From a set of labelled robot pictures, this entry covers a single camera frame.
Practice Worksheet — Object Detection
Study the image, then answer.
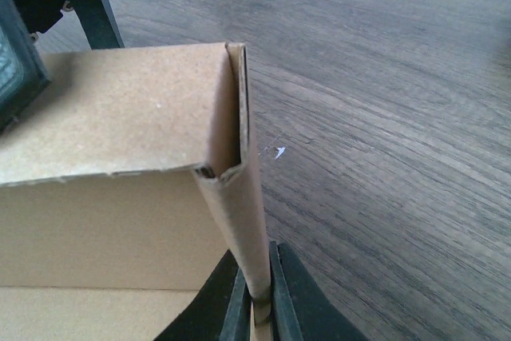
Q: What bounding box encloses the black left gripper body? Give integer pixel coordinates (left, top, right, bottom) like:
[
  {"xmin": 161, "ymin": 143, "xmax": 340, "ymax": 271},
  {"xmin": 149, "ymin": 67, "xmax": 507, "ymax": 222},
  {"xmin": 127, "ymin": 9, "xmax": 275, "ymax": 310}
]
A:
[{"xmin": 1, "ymin": 0, "xmax": 71, "ymax": 131}]

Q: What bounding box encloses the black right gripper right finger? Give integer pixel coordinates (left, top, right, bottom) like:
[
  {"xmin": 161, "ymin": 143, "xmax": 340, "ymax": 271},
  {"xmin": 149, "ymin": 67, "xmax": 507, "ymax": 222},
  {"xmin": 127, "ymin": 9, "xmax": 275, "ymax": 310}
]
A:
[{"xmin": 269, "ymin": 241, "xmax": 367, "ymax": 341}]

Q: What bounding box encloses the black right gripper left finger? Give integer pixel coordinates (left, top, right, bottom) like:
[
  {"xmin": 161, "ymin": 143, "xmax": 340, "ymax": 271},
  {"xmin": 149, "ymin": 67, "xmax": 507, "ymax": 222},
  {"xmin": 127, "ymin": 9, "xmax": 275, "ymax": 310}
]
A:
[{"xmin": 156, "ymin": 251, "xmax": 251, "ymax": 341}]

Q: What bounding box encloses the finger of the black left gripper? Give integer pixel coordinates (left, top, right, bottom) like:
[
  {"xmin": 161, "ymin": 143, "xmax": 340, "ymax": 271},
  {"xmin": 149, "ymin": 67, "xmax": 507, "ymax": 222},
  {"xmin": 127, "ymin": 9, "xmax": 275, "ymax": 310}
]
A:
[{"xmin": 68, "ymin": 0, "xmax": 125, "ymax": 49}]

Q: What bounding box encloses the cardboard box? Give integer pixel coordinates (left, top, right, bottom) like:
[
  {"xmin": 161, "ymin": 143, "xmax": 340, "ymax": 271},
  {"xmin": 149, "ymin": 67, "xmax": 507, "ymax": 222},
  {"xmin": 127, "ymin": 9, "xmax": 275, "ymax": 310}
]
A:
[{"xmin": 1, "ymin": 42, "xmax": 272, "ymax": 340}]

